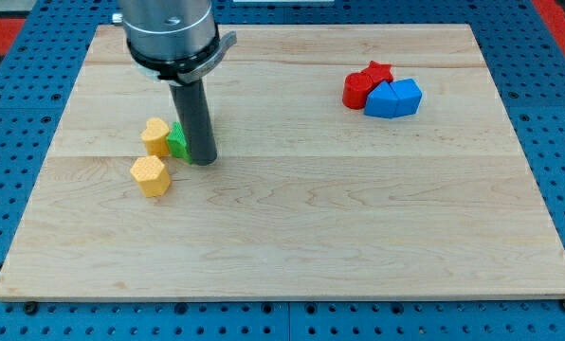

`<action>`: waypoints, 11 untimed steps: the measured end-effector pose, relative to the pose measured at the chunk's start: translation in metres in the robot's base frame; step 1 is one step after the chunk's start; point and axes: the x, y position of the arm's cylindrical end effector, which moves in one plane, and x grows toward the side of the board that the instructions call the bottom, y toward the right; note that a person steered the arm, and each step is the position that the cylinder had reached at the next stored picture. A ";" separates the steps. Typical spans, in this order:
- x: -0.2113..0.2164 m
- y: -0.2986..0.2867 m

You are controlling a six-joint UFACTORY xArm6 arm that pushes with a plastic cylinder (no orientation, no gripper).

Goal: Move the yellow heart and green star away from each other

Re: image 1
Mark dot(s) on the red star block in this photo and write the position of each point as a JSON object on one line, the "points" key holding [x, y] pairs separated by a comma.
{"points": [[379, 72]]}

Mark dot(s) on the blue triangle block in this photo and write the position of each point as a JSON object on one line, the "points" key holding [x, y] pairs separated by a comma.
{"points": [[382, 101]]}

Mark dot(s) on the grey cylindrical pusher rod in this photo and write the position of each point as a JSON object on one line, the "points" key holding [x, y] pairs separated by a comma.
{"points": [[194, 116]]}

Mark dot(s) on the yellow heart block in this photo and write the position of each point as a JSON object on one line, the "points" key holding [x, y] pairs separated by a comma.
{"points": [[155, 136]]}

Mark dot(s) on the yellow hexagon block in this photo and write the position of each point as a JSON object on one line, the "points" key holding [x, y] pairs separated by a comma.
{"points": [[151, 175]]}

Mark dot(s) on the red cylinder block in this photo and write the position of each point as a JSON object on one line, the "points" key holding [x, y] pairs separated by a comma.
{"points": [[357, 87]]}

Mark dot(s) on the wooden board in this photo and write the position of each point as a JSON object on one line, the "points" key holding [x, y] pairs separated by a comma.
{"points": [[308, 199]]}

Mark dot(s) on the blue pentagon block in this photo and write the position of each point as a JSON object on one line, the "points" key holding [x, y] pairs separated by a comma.
{"points": [[408, 96]]}

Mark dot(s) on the green star block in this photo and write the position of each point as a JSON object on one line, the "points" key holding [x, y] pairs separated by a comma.
{"points": [[177, 143]]}

